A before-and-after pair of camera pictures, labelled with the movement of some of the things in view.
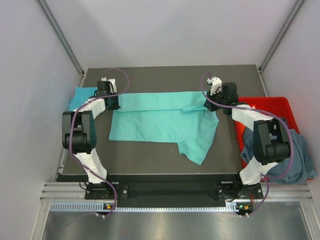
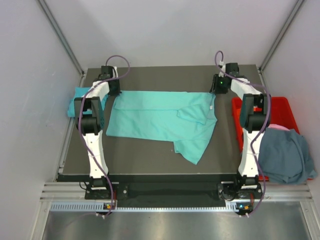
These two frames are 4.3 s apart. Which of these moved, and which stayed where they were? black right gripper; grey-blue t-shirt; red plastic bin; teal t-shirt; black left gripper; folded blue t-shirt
Moved: black right gripper; black left gripper
Stayed: teal t-shirt; red plastic bin; folded blue t-shirt; grey-blue t-shirt
